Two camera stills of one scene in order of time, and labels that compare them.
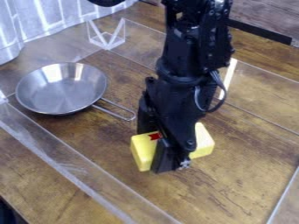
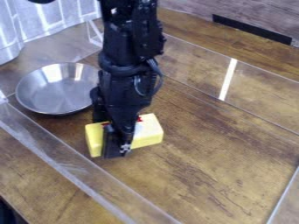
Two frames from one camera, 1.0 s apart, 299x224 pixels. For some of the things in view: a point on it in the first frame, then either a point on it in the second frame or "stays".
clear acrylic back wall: x=125 y=58 stays
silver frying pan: x=67 y=87 stays
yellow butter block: x=143 y=145 -> x=149 y=134
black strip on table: x=254 y=30 stays
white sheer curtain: x=26 y=18 stays
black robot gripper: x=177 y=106 -> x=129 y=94
